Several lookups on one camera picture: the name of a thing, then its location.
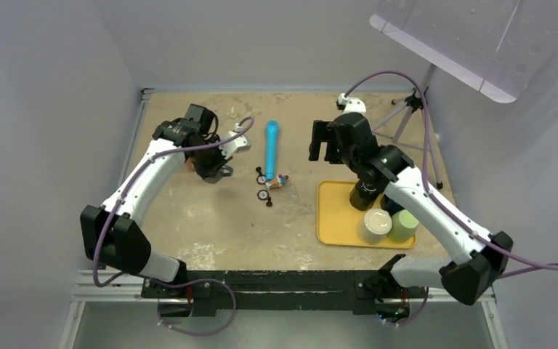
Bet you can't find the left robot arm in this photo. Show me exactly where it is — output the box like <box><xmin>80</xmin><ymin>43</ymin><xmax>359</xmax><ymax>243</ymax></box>
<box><xmin>80</xmin><ymin>104</ymin><xmax>254</xmax><ymax>297</ymax></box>

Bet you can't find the translucent perforated panel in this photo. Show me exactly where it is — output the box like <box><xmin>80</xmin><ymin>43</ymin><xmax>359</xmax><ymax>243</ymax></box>
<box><xmin>369</xmin><ymin>0</ymin><xmax>558</xmax><ymax>103</ymax></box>

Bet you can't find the purple cable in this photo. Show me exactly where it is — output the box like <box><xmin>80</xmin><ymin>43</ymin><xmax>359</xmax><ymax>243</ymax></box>
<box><xmin>92</xmin><ymin>116</ymin><xmax>255</xmax><ymax>337</ymax></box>
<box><xmin>341</xmin><ymin>71</ymin><xmax>558</xmax><ymax>329</ymax></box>

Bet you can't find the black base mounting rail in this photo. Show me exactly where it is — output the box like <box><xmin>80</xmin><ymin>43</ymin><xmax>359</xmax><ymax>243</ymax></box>
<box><xmin>141</xmin><ymin>270</ymin><xmax>426</xmax><ymax>318</ymax></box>

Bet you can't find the light green ceramic mug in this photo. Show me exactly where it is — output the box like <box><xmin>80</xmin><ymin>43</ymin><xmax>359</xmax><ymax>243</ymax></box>
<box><xmin>388</xmin><ymin>209</ymin><xmax>420</xmax><ymax>243</ymax></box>

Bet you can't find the yellow plastic tray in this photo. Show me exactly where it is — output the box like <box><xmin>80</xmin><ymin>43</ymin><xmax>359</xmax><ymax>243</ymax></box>
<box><xmin>316</xmin><ymin>180</ymin><xmax>416</xmax><ymax>250</ymax></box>

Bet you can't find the dark blue ceramic mug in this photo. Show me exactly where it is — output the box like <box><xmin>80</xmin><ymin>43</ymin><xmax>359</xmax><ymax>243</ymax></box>
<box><xmin>380</xmin><ymin>195</ymin><xmax>404</xmax><ymax>216</ymax></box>

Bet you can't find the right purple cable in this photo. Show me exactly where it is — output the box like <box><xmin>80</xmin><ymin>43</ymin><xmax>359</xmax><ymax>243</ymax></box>
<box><xmin>341</xmin><ymin>71</ymin><xmax>558</xmax><ymax>329</ymax></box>

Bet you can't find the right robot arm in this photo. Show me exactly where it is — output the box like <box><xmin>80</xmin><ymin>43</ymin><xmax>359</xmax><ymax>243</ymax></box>
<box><xmin>309</xmin><ymin>112</ymin><xmax>514</xmax><ymax>305</ymax></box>

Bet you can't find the cream white ceramic mug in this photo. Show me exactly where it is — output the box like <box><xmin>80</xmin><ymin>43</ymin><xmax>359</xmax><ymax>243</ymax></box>
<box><xmin>357</xmin><ymin>209</ymin><xmax>392</xmax><ymax>245</ymax></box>

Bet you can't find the blue toy microphone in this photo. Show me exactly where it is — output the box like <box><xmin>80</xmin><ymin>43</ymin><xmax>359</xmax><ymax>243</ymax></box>
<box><xmin>265</xmin><ymin>120</ymin><xmax>279</xmax><ymax>180</ymax></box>

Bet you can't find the black ceramic mug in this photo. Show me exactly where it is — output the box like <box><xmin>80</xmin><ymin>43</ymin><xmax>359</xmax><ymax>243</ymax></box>
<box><xmin>349</xmin><ymin>180</ymin><xmax>383</xmax><ymax>211</ymax></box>

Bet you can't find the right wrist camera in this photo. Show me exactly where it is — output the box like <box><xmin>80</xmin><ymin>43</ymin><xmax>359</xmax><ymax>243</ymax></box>
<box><xmin>336</xmin><ymin>93</ymin><xmax>367</xmax><ymax>116</ymax></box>

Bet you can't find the pink ceramic mug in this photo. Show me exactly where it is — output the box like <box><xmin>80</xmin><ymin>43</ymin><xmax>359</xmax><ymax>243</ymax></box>
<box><xmin>185</xmin><ymin>159</ymin><xmax>195</xmax><ymax>172</ymax></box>

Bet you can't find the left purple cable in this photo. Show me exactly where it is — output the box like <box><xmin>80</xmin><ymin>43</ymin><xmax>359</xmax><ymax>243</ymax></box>
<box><xmin>92</xmin><ymin>116</ymin><xmax>255</xmax><ymax>337</ymax></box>

